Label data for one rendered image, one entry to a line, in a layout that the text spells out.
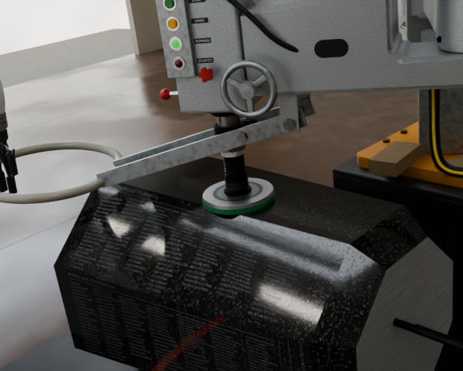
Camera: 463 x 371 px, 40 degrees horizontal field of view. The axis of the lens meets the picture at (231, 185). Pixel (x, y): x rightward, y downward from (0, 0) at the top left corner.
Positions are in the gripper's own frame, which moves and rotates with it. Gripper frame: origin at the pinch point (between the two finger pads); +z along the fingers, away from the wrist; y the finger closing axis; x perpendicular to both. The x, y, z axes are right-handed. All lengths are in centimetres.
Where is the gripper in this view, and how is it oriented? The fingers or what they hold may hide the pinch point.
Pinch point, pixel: (6, 184)
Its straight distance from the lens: 237.3
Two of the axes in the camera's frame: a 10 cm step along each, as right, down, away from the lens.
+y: 8.4, 1.7, -5.1
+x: 5.3, -3.7, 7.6
